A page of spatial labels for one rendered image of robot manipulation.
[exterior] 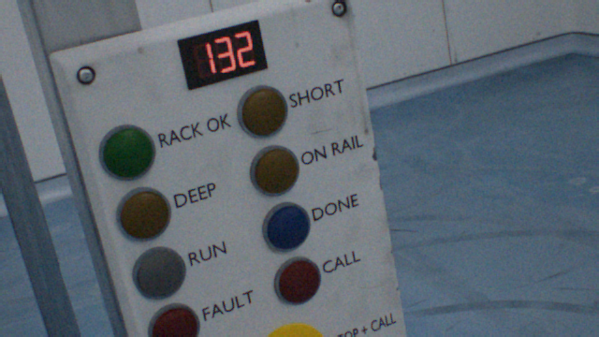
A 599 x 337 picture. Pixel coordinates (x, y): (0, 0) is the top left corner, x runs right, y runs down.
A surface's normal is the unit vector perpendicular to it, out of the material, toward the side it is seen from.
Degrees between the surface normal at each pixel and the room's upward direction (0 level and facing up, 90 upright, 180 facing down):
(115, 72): 90
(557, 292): 0
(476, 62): 90
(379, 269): 90
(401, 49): 90
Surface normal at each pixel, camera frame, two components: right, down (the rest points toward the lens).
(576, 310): -0.18, -0.93
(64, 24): 0.43, 0.22
